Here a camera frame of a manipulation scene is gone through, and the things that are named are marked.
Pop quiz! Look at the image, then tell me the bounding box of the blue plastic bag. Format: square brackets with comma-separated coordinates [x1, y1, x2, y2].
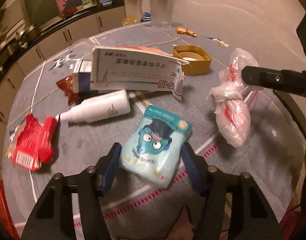
[140, 12, 151, 22]

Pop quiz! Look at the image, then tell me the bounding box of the yellow plastic bag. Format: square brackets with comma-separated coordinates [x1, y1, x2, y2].
[122, 15, 139, 26]

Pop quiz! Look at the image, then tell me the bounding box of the red crumpled wrapper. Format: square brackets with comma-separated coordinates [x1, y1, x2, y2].
[5, 114, 57, 171]

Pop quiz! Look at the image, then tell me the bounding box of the brown crumpled wrapper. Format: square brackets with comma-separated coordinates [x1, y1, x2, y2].
[56, 75, 79, 106]

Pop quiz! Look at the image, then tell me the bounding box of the clear plastic pitcher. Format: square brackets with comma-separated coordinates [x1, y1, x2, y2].
[138, 0, 173, 28]

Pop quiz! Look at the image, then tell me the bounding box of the grey patterned tablecloth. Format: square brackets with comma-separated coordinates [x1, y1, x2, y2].
[3, 24, 306, 239]

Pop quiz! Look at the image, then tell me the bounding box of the white plastic bottle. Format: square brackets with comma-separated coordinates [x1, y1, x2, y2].
[55, 90, 131, 124]

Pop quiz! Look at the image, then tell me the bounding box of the small white blue box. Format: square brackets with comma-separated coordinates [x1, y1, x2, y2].
[71, 59, 92, 93]

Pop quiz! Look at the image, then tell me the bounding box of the clear crumpled plastic wrap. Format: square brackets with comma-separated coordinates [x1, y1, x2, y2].
[65, 38, 97, 63]

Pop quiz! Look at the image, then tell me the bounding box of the red plastic basket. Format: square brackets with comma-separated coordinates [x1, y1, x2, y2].
[0, 179, 20, 239]

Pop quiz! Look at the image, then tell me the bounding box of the pink object at window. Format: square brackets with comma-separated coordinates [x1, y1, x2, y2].
[57, 0, 67, 15]

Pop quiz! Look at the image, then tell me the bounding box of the steel cooking pot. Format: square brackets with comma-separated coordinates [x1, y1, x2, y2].
[17, 24, 41, 48]

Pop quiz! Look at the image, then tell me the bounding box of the large white medicine box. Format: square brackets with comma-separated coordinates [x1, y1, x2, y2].
[90, 46, 189, 100]

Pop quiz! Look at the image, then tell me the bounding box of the light blue cartoon snack bag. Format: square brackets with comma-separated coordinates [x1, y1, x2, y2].
[120, 105, 192, 189]

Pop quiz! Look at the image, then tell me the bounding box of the pink white plastic bag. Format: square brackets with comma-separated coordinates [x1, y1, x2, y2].
[207, 48, 262, 148]

